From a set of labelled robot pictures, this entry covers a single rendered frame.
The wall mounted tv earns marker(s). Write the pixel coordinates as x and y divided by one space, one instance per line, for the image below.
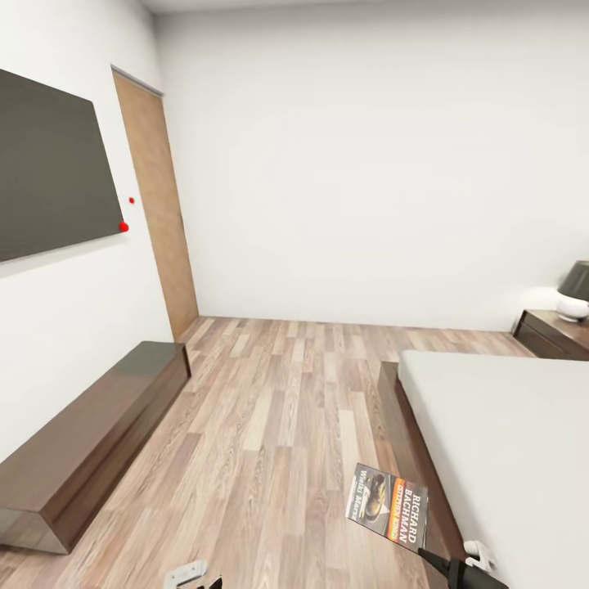
56 185

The bench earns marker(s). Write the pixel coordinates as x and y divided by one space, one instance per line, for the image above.
55 484

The bed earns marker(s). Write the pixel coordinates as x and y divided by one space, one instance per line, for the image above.
502 444

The nightstand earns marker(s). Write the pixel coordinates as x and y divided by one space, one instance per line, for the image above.
549 336

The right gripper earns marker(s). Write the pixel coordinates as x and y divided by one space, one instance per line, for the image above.
459 574

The sliding door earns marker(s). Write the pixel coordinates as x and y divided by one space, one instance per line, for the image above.
148 140

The hardback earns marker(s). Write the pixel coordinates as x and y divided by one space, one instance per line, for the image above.
389 506

